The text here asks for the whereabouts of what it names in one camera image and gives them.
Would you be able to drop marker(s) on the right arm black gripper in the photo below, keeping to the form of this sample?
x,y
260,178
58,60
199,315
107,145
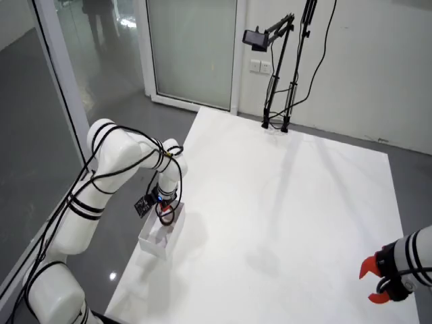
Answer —
x,y
393,287

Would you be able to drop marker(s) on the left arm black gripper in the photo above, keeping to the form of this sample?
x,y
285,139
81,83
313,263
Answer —
x,y
167,200

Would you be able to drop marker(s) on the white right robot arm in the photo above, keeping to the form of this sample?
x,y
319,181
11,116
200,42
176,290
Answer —
x,y
422,249

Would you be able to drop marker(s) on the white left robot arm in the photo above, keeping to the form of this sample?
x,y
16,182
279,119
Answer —
x,y
111,162

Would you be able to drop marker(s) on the white rectangular bin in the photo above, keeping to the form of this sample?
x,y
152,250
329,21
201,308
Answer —
x,y
152,246

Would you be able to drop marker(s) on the frosted glass door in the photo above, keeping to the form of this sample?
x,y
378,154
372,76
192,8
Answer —
x,y
192,50

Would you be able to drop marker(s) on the black tall boom stand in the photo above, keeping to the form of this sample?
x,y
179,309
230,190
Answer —
x,y
291,98

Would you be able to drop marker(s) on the white framed glass partition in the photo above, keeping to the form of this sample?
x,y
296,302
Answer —
x,y
65,74

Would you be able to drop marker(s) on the person behind glass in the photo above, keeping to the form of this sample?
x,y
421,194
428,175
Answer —
x,y
98,20

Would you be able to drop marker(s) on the black camera boom stand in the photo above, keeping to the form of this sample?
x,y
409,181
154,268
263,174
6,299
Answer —
x,y
270,94

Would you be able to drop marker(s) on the white wall switch plate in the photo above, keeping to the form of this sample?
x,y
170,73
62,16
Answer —
x,y
255,65

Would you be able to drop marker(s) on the white wall socket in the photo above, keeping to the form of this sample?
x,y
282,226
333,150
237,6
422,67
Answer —
x,y
266,67

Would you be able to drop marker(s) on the black camera on boom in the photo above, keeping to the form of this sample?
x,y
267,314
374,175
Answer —
x,y
254,38

